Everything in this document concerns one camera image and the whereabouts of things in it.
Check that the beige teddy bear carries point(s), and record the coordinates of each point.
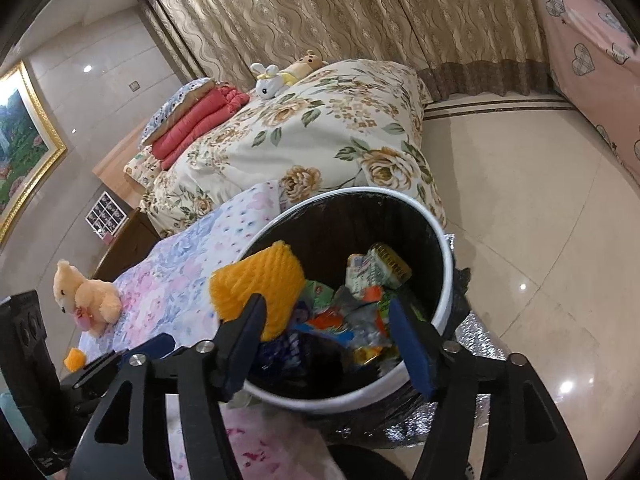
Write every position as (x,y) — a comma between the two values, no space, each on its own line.
(90,300)

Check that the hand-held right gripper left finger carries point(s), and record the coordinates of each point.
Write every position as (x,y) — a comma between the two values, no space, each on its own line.
(232,380)

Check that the brown bear plush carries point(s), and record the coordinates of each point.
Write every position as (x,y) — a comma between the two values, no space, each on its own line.
(305,66)

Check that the wooden nightstand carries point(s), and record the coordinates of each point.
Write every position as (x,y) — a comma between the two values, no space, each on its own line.
(127,250)

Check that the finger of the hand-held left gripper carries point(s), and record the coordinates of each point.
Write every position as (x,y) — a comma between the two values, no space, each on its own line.
(152,346)
(95,366)

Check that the red wrapper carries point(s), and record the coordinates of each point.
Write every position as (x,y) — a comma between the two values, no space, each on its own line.
(327,321)

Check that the cartoon print pillow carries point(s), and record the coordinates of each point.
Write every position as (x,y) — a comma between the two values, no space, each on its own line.
(140,167)

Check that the floral duvet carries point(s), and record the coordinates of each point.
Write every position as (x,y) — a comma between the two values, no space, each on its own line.
(325,130)

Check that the white rabbit plush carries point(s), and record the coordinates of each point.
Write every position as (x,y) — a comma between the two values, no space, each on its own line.
(267,82)

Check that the beige patterned curtain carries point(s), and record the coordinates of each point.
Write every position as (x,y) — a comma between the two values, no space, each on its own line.
(350,15)

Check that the yellow wrapper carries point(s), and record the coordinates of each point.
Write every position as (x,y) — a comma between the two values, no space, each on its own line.
(365,355)

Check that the pink heart print cloth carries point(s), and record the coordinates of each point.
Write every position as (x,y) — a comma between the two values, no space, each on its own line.
(595,70)

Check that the orange foam net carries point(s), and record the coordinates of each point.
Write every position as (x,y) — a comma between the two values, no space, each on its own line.
(75,360)
(260,285)

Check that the wooden headboard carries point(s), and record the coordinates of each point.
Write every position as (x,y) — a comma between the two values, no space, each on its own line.
(117,162)

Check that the folded red blanket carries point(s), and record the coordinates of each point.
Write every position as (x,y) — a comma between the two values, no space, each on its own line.
(195,122)

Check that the green carton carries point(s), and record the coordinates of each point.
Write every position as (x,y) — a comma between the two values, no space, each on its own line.
(320,296)

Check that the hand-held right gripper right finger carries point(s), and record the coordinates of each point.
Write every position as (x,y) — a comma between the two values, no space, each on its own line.
(411,347)

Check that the gold framed landscape painting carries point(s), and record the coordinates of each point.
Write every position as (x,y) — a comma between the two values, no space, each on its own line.
(25,150)

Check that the blue patterned pillow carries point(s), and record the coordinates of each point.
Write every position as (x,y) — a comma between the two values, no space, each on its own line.
(170,110)

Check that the white round trash bin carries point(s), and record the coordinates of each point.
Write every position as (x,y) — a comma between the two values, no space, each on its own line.
(446,290)

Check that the blue wrapper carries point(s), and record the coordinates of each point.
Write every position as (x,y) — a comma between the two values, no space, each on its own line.
(280,352)

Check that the photo frame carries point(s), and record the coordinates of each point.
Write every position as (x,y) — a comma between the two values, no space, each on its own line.
(105,212)

